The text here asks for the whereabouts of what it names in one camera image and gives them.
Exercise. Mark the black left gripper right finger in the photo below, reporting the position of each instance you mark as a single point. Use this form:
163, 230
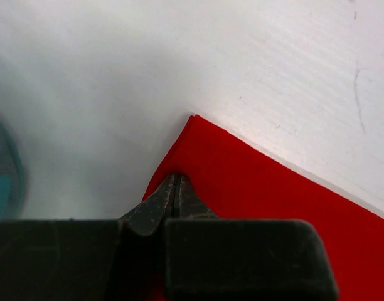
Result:
210, 258

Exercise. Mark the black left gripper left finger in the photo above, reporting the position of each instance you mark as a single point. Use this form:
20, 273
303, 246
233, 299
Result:
84, 259

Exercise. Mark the red t shirt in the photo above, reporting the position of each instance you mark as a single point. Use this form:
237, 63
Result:
237, 181

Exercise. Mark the teal plastic tray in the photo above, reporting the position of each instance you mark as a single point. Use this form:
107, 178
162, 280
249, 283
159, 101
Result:
12, 176

